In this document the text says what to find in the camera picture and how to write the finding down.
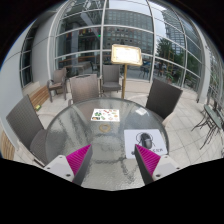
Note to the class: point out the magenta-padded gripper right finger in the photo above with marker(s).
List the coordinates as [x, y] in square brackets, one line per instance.
[150, 160]

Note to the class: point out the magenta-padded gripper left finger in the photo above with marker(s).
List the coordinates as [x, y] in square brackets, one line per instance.
[78, 158]

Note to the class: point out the small clear plastic card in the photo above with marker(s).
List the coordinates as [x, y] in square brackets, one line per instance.
[141, 111]

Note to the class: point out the colourful picture menu card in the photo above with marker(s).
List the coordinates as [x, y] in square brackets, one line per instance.
[105, 115]

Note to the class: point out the grey wicker chair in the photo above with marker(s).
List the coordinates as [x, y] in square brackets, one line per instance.
[84, 88]
[164, 96]
[58, 78]
[111, 75]
[23, 118]

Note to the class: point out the gold menu stand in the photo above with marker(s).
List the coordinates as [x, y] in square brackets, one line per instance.
[126, 54]

